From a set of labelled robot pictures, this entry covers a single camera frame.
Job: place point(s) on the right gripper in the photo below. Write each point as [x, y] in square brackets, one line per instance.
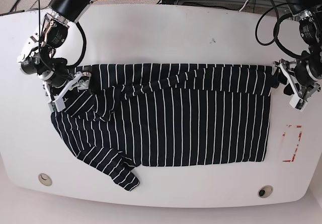
[56, 87]

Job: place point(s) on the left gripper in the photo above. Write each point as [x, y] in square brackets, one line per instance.
[300, 78]

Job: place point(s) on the navy white striped t-shirt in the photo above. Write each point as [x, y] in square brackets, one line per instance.
[167, 115]

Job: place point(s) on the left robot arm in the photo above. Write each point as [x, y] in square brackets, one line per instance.
[308, 13]

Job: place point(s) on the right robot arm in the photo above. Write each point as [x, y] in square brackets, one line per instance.
[37, 56]

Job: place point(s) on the red tape rectangle marking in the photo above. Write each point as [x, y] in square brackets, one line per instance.
[290, 142]

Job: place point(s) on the left table grommet hole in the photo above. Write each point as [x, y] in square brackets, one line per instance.
[44, 179]

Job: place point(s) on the table grommet hole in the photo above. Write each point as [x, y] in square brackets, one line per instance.
[44, 179]
[265, 191]

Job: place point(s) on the right table grommet hole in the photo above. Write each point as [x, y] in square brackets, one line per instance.
[265, 191]

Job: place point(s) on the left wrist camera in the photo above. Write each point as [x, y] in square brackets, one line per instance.
[300, 105]

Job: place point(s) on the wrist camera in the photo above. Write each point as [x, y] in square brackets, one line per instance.
[300, 105]
[52, 106]

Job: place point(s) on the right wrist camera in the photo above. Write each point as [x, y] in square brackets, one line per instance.
[52, 106]

